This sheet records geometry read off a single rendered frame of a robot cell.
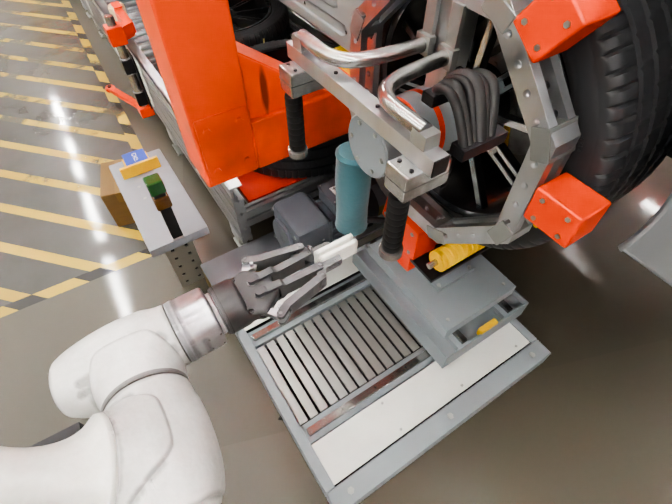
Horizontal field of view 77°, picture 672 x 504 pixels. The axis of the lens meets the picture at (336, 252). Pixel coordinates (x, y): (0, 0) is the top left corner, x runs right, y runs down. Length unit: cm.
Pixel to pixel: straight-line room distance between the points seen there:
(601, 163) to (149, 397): 72
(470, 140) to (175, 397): 51
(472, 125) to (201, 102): 69
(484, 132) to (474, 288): 84
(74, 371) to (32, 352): 123
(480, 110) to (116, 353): 57
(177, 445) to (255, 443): 94
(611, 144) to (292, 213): 87
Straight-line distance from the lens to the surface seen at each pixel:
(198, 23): 107
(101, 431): 50
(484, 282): 145
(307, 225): 128
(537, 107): 72
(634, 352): 182
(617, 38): 76
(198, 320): 59
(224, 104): 116
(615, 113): 77
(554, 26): 69
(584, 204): 77
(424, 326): 141
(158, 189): 114
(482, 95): 66
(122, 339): 59
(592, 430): 161
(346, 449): 132
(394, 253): 76
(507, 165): 94
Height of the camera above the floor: 136
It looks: 51 degrees down
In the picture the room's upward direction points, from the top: straight up
